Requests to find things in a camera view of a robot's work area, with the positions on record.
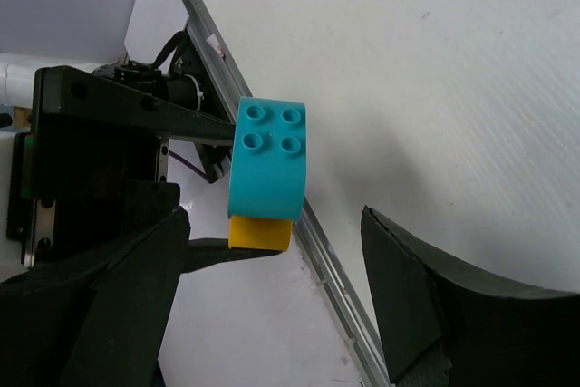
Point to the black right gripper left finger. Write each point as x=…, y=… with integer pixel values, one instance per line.
x=98, y=318

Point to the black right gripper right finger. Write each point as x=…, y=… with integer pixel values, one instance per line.
x=444, y=322

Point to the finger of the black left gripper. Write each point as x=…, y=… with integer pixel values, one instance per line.
x=208, y=251

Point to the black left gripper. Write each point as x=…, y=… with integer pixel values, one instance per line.
x=89, y=170

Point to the yellow orange lego piece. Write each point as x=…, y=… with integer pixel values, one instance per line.
x=260, y=233

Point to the teal rounded lego brick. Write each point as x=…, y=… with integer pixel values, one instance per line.
x=269, y=160

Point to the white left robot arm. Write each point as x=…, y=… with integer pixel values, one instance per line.
x=13, y=83

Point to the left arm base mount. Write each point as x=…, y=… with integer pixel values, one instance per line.
x=178, y=76

